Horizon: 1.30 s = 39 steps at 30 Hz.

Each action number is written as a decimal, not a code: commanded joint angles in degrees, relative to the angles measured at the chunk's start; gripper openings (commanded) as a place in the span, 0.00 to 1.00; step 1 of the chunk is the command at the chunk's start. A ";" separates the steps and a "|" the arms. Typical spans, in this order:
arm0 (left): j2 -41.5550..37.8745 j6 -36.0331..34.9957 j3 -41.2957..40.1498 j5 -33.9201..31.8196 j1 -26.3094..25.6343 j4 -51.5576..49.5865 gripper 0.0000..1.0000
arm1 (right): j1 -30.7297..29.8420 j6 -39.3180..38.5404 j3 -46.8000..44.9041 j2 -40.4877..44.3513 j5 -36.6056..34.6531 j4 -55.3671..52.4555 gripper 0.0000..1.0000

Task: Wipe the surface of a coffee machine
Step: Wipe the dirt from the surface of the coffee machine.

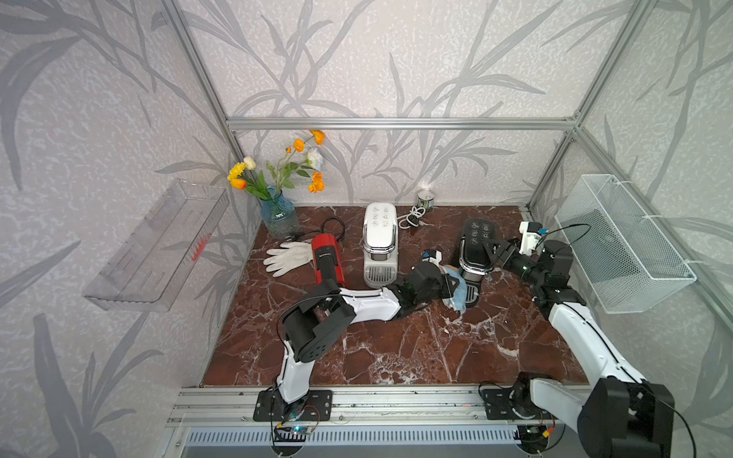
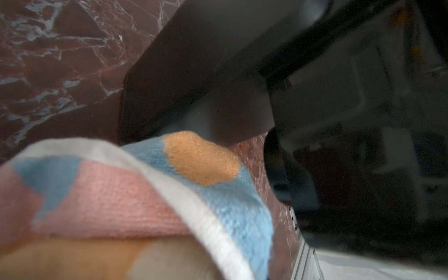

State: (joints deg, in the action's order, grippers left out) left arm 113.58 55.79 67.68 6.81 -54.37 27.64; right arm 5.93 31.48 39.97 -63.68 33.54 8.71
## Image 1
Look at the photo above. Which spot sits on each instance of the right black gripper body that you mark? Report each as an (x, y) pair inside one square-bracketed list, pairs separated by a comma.
[(524, 266)]

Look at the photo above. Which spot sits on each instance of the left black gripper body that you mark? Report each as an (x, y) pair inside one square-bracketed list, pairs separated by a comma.
[(439, 290)]

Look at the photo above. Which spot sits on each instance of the black coffee machine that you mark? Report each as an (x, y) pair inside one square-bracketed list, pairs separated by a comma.
[(471, 258)]

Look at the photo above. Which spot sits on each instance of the blue pink patterned cloth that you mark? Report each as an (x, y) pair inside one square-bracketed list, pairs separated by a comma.
[(458, 301)]

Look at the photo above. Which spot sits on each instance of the white coffee machine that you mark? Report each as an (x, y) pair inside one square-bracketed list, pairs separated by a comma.
[(380, 244)]

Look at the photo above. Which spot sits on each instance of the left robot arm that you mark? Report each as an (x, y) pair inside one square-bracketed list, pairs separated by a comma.
[(315, 324)]

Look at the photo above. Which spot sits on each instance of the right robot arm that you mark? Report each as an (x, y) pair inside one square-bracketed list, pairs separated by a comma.
[(623, 415)]

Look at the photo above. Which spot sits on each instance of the red coffee machine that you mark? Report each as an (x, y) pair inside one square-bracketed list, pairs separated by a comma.
[(327, 260)]

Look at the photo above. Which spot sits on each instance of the tin can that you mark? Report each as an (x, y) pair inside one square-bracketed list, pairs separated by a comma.
[(425, 200)]

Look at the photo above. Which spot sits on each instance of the white glove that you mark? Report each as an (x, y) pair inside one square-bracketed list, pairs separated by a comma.
[(287, 257)]

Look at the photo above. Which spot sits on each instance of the blue glass vase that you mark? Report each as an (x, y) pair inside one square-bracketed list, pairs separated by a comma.
[(279, 216)]

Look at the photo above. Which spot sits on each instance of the orange yellow artificial flowers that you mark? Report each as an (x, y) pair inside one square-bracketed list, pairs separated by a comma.
[(301, 159)]

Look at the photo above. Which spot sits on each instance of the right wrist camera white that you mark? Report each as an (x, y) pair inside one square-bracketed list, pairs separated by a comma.
[(531, 235)]

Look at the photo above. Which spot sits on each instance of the white wire mesh basket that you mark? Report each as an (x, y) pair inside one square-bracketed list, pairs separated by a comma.
[(629, 263)]

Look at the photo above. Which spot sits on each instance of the aluminium front rail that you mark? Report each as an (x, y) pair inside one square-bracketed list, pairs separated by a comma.
[(351, 406)]

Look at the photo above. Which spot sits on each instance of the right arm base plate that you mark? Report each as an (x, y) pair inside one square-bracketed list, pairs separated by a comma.
[(511, 404)]

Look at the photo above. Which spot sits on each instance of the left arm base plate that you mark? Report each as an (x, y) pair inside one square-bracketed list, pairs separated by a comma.
[(315, 406)]

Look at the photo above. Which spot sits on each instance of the clear plastic wall shelf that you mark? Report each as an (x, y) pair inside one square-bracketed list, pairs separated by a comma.
[(150, 269)]

